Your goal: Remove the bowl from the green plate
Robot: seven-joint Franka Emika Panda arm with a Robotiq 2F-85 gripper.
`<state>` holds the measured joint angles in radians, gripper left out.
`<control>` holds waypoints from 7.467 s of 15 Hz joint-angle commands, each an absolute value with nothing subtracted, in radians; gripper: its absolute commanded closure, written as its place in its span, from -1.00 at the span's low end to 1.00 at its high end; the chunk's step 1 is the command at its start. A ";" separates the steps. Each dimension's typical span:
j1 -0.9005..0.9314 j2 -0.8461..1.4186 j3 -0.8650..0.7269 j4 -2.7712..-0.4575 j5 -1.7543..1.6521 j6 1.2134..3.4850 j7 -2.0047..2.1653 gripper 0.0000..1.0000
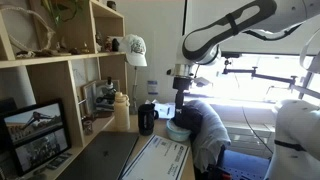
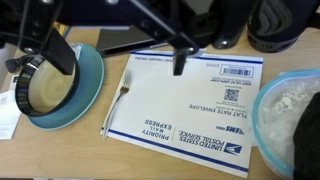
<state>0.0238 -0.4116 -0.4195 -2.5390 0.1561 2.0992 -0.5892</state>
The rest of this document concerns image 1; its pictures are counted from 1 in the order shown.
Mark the green plate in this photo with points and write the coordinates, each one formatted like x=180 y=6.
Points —
x=177 y=133

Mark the cream water bottle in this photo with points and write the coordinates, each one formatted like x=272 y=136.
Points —
x=121 y=111

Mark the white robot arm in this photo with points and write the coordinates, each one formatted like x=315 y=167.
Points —
x=296 y=153

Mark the white insured envelope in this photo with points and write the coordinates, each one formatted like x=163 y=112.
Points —
x=159 y=159

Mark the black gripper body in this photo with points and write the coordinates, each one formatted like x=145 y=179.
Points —
x=186 y=116

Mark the wooden shelf unit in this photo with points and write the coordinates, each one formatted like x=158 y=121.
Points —
x=53 y=78

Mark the green potted plant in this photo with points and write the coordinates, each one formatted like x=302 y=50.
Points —
x=61 y=11

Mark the grey cloth on chair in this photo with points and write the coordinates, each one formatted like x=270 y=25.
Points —
x=212 y=136

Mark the small glass jar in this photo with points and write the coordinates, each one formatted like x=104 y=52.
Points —
x=88 y=128

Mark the framed photo display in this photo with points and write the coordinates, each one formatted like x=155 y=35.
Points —
x=35 y=134

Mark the white baseball cap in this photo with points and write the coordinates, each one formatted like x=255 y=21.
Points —
x=135 y=49

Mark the black white microscope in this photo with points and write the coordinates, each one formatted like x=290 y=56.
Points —
x=105 y=96

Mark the grey laptop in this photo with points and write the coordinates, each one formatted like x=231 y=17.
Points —
x=104 y=158

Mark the black mug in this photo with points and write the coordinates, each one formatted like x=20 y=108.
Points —
x=147 y=114

